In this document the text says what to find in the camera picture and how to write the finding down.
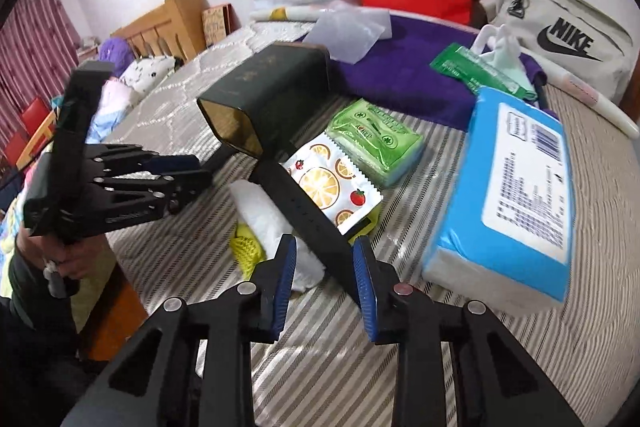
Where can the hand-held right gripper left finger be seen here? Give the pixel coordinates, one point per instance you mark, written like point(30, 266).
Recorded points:
point(282, 277)

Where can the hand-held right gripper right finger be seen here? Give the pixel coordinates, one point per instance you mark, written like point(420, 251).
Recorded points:
point(367, 292)

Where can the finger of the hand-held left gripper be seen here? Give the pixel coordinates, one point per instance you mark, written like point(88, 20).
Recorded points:
point(190, 181)
point(172, 163)

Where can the fruit print packet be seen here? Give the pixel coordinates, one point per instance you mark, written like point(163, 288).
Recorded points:
point(325, 182)

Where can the green tissue pack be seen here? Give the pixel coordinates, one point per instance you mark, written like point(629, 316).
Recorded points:
point(377, 142)

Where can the dark green wipe packet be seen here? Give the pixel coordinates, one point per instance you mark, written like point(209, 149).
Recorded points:
point(465, 67)

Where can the person's left hand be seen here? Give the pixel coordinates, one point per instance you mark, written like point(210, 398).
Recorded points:
point(82, 259)

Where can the white spotted pillow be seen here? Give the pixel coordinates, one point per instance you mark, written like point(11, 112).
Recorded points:
point(147, 74)

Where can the dark green box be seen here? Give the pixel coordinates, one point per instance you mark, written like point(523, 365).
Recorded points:
point(270, 92)

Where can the purple plush toy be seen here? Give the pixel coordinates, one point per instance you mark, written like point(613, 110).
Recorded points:
point(115, 54)

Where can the red striped curtain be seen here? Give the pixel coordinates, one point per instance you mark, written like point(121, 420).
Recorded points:
point(35, 47)

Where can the wooden headboard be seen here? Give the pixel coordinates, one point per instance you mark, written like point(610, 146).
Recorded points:
point(165, 22)

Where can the brown framed board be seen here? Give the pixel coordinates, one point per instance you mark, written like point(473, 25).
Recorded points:
point(217, 24)

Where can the blue tissue pack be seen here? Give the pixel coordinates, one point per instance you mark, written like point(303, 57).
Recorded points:
point(515, 197)

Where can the purple towel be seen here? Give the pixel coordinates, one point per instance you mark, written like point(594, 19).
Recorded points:
point(400, 77)

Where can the rolled printed paper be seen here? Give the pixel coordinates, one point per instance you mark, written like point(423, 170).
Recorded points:
point(590, 99)

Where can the beige waist bag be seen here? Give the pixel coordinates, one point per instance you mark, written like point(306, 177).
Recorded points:
point(560, 37)

